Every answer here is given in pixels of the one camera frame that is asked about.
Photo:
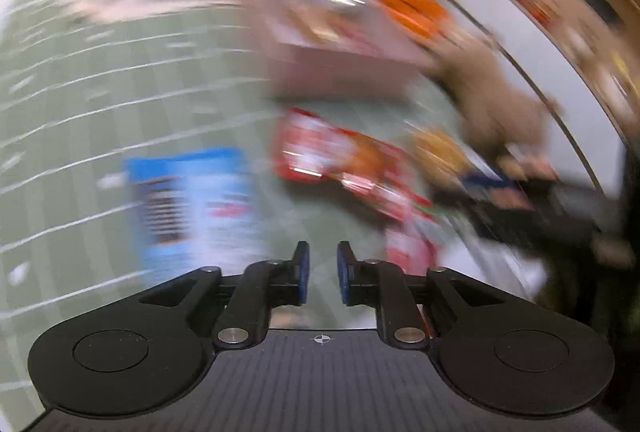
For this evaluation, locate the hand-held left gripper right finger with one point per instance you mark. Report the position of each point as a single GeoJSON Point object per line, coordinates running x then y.
{"type": "Point", "coordinates": [345, 272]}

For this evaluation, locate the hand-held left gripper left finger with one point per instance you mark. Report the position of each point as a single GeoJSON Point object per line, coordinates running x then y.
{"type": "Point", "coordinates": [301, 272]}

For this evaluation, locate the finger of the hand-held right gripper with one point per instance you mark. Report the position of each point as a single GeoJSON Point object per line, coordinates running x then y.
{"type": "Point", "coordinates": [487, 182]}

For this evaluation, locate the long clear biscuit packet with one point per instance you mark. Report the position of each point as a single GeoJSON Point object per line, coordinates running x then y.
{"type": "Point", "coordinates": [440, 149]}

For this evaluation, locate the red white striped snack packet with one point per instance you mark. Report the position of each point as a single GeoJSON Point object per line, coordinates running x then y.
{"type": "Point", "coordinates": [407, 249]}

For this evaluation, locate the blue white snack packet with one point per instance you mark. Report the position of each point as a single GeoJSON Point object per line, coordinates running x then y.
{"type": "Point", "coordinates": [200, 212]}

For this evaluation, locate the large red snack packet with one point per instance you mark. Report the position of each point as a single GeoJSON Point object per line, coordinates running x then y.
{"type": "Point", "coordinates": [340, 151]}

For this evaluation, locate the pink cardboard box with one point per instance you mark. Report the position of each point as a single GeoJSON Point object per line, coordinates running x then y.
{"type": "Point", "coordinates": [340, 71]}

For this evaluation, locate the brown plush toy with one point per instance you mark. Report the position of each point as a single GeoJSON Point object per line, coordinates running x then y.
{"type": "Point", "coordinates": [490, 96]}

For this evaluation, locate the orange plastic bag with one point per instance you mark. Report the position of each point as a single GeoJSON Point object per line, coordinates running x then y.
{"type": "Point", "coordinates": [410, 9]}

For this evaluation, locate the green checked tablecloth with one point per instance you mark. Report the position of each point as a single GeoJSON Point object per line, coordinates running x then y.
{"type": "Point", "coordinates": [100, 86]}

